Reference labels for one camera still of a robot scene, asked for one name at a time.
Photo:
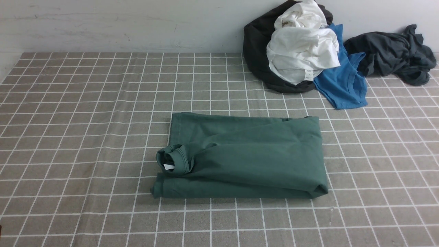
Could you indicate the green long-sleeved shirt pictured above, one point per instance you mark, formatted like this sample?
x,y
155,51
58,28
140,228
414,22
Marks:
x,y
214,156

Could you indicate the white crumpled shirt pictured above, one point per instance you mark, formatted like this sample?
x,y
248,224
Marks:
x,y
302,45

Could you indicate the blue t-shirt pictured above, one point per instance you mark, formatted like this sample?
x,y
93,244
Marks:
x,y
343,86

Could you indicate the black garment in pile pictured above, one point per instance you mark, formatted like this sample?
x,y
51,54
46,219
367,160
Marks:
x,y
257,35

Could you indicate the grey checkered tablecloth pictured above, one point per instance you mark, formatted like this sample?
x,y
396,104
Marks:
x,y
80,131

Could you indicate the dark grey crumpled garment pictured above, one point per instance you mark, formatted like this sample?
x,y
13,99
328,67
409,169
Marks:
x,y
402,54

